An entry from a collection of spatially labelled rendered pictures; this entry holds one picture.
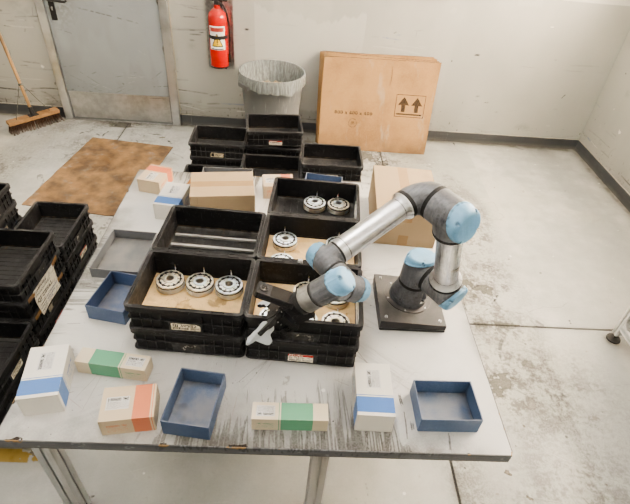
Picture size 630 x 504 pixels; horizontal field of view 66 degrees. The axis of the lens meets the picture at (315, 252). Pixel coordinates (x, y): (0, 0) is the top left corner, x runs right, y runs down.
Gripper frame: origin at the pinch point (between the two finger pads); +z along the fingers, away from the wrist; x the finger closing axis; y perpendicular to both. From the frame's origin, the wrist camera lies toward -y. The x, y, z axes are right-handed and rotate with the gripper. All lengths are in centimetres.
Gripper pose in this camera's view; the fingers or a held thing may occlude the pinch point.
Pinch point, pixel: (249, 323)
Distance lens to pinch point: 144.6
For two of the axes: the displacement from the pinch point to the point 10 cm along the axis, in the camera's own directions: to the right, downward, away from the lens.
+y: 6.6, 6.3, 4.2
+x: 1.3, -6.4, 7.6
